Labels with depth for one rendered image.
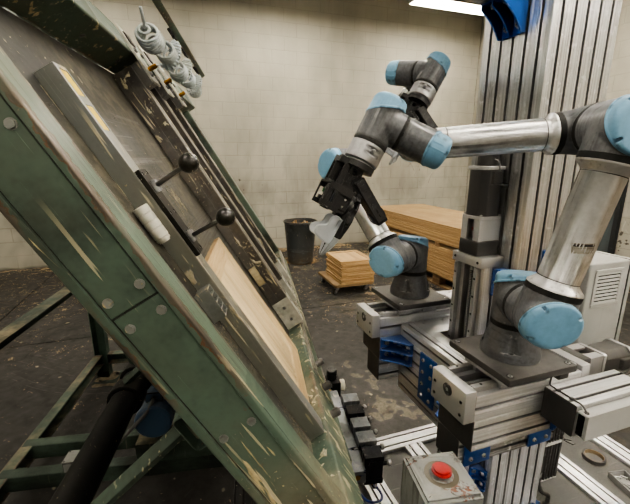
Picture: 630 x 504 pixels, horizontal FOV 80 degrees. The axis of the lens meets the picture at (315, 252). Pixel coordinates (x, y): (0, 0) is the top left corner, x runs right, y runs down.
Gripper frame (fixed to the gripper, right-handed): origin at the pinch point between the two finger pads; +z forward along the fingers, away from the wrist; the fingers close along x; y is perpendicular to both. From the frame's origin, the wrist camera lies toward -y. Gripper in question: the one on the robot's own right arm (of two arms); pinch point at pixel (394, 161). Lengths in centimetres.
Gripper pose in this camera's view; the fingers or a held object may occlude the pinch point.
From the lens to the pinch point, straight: 117.0
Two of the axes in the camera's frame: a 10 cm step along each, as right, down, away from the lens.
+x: -0.7, -1.3, -9.9
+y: -8.8, -4.6, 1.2
